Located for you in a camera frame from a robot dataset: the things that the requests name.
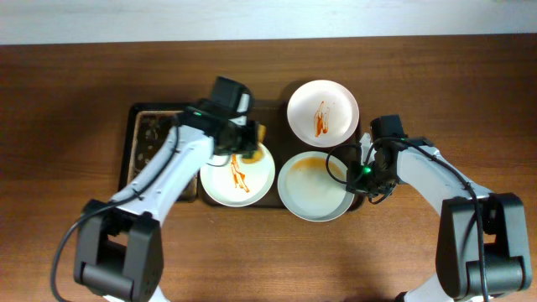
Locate yellow green scrub sponge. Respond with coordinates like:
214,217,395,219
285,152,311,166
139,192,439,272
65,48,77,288
241,125,266,164

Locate grey-white plate with ketchup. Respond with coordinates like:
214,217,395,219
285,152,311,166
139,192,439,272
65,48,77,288
277,151,355,222

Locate white plate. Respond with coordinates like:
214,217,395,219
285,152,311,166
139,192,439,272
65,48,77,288
287,80,360,148
200,143,275,207

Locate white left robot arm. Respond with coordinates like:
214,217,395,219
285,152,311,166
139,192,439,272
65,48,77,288
74,77,258,301

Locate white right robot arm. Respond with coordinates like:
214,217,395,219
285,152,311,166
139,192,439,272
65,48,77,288
346,115,533,302

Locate dark brown serving tray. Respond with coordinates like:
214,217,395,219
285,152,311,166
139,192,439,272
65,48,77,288
197,101,364,212

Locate black tray with soapy water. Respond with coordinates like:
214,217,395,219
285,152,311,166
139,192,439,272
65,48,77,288
118,102,189,190

